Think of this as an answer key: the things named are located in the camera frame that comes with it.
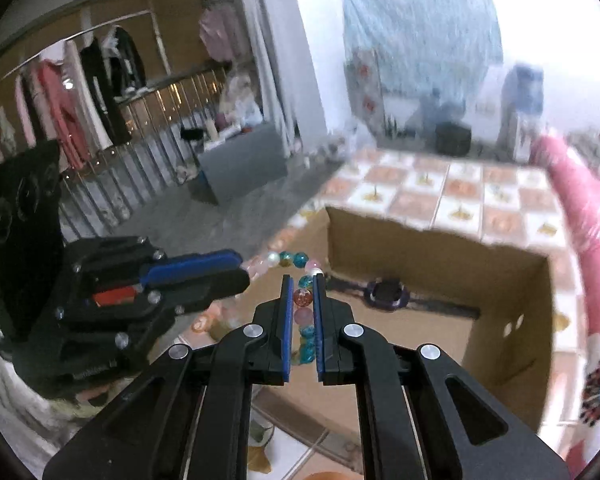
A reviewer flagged clothes rail with garments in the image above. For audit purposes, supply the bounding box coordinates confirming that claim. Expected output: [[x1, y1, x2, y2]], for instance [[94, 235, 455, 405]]
[[0, 13, 149, 170]]

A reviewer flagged grey storage box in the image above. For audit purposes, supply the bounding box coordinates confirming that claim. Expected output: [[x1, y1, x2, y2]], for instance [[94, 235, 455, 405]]
[[196, 122, 288, 205]]

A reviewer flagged pink floral blanket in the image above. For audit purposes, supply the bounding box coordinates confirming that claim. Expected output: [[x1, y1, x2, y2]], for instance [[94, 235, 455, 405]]
[[531, 129, 600, 479]]

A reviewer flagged grey window curtain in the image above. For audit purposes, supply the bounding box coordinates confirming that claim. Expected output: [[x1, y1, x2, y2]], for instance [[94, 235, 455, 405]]
[[241, 0, 328, 155]]

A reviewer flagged colourful bead bracelet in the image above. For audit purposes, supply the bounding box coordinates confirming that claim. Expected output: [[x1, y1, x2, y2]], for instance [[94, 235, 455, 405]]
[[244, 250, 326, 366]]

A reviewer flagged person's left hand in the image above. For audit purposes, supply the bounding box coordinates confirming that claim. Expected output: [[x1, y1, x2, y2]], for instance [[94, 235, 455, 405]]
[[50, 384, 112, 408]]

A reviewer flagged brown cardboard box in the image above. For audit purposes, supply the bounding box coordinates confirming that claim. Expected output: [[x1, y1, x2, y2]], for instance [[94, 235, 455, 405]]
[[266, 208, 554, 430]]

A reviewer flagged blue floral hanging cloth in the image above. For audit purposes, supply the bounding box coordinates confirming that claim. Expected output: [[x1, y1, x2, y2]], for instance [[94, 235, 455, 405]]
[[343, 0, 504, 102]]

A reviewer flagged purple black smart watch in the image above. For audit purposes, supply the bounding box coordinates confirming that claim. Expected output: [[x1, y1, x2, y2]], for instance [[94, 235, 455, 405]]
[[326, 275, 481, 320]]

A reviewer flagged black round bin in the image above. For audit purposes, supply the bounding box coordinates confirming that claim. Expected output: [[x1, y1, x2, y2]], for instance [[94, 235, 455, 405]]
[[434, 122, 472, 157]]

